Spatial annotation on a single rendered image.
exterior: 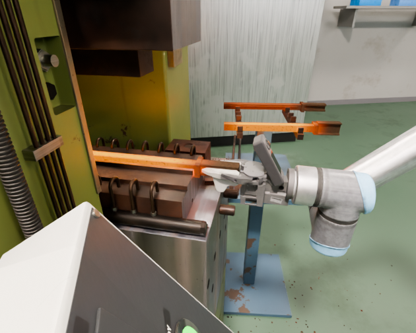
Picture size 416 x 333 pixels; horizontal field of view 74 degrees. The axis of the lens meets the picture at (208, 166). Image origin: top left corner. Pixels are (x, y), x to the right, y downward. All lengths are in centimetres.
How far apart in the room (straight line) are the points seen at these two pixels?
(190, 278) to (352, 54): 477
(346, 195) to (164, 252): 41
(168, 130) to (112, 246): 72
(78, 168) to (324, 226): 53
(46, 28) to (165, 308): 37
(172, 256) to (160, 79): 51
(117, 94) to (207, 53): 200
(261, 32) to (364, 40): 255
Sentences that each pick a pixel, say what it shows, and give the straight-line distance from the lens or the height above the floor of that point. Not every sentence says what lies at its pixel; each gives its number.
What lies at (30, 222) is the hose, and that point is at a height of 110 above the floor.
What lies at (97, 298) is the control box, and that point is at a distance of 18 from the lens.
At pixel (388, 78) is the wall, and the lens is 567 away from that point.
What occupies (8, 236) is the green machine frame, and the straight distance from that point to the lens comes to 42.
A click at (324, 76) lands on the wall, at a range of 499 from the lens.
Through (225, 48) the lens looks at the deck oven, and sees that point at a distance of 289.
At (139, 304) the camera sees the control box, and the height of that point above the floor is 115.
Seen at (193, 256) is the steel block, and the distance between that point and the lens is 62.
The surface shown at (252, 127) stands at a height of 97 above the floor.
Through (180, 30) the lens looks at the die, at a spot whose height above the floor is 130.
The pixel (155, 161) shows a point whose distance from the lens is 68.
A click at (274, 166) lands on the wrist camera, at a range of 62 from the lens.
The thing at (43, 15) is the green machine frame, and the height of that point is 132.
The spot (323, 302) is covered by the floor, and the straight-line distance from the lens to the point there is 173.
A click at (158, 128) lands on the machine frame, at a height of 100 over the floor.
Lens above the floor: 132
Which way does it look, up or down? 29 degrees down
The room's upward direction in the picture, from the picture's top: straight up
